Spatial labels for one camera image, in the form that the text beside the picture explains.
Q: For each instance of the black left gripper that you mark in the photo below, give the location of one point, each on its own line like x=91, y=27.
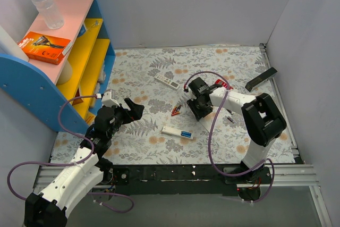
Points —
x=127, y=112

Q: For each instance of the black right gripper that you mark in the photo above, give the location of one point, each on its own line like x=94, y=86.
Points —
x=197, y=108

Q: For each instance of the white remote battery cover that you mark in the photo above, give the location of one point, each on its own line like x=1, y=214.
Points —
x=206, y=122

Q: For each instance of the blue battery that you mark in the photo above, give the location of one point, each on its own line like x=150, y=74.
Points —
x=185, y=134
x=185, y=131

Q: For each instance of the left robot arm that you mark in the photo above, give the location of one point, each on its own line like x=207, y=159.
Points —
x=54, y=204

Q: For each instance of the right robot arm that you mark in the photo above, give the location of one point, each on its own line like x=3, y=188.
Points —
x=263, y=120

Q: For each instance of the red and white remote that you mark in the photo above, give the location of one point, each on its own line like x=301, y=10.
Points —
x=224, y=84

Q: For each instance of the white air conditioner remote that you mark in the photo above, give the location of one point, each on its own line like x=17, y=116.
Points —
x=166, y=81

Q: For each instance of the floral table mat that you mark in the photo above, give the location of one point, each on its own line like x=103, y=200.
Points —
x=142, y=142

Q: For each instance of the blue shelf unit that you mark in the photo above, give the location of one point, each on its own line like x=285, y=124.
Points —
x=45, y=89

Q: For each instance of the black rectangular box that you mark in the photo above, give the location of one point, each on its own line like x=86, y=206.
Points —
x=261, y=78

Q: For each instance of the orange razor box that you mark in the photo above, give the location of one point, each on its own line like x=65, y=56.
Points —
x=45, y=48

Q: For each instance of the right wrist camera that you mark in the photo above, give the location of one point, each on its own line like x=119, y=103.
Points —
x=188, y=91

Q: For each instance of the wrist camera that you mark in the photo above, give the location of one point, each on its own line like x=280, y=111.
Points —
x=188, y=91
x=108, y=98

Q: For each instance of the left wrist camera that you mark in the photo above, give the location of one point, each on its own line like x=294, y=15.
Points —
x=108, y=98

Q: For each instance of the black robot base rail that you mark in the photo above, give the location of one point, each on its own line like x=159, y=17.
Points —
x=200, y=179

